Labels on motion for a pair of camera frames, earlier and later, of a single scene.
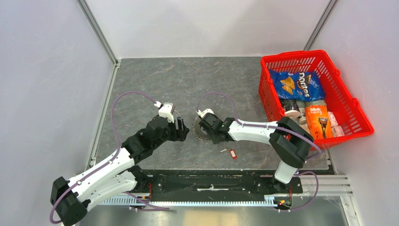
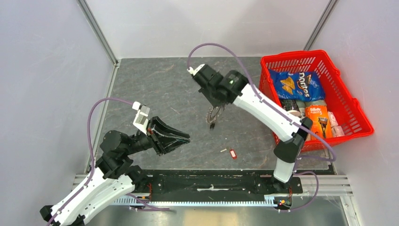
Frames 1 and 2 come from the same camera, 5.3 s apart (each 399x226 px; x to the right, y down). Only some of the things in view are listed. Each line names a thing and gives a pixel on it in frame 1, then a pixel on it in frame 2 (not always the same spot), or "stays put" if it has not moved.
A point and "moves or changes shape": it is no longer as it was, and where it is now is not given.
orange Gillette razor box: x=318 y=119 stays put
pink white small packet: x=336 y=130 stays put
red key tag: x=233 y=154 stays put
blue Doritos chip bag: x=299 y=86 stays put
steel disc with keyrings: x=199 y=132 moves or changes shape
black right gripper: x=214 y=140 -> x=214 y=103
